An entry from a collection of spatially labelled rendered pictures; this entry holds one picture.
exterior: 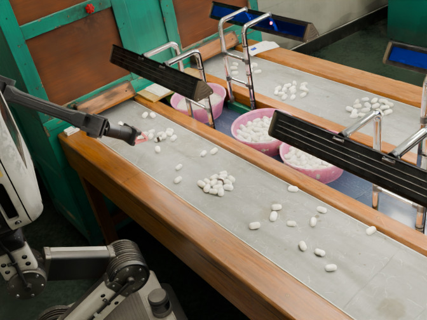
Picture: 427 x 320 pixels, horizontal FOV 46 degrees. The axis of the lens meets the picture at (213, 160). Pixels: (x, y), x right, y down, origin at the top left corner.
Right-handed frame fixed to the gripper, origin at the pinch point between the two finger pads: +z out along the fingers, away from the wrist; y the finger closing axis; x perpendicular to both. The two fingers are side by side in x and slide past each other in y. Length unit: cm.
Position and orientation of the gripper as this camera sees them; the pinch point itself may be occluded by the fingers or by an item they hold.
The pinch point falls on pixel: (145, 138)
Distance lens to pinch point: 204.4
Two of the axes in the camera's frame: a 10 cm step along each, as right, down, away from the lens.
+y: -6.2, -3.6, 7.0
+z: 6.9, 1.7, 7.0
